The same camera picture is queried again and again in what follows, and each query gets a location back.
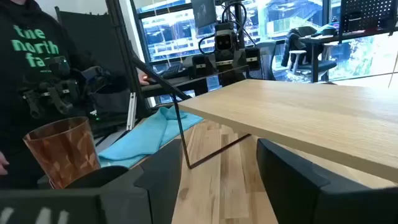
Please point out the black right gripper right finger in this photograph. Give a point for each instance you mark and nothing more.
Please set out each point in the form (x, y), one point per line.
(289, 186)

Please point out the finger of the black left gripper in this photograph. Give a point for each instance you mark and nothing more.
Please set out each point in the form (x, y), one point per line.
(252, 59)
(199, 67)

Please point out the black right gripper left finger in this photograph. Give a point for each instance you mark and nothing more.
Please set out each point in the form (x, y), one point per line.
(158, 186)

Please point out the orange translucent plastic cup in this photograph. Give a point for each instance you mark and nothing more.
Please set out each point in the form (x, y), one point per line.
(62, 149)

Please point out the grey mesh office chair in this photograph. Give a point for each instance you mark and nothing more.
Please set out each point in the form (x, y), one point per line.
(267, 59)

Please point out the black keyboard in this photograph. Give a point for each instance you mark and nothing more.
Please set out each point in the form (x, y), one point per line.
(172, 71)

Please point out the dark jacket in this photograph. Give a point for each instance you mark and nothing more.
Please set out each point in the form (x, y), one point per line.
(295, 40)

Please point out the light blue cloth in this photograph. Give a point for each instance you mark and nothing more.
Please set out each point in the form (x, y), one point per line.
(143, 137)

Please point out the person's hand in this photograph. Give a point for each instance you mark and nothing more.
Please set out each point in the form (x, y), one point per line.
(143, 79)
(3, 163)

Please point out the white office chair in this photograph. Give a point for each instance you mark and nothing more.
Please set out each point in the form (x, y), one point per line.
(314, 66)

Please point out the black standing desk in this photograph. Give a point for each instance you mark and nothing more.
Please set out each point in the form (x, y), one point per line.
(315, 59)

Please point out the dark rounded bag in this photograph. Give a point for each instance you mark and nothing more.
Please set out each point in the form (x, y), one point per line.
(328, 30)

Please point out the black panel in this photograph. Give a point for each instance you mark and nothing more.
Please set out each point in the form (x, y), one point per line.
(90, 37)

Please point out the black pegboard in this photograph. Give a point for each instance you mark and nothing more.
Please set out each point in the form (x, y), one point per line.
(367, 12)

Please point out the person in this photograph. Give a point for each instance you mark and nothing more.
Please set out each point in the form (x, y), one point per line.
(12, 130)

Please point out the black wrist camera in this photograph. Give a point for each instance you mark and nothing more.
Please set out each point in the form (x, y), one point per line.
(224, 37)

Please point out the silver frame bracket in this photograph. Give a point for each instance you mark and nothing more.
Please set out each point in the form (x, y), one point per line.
(132, 112)

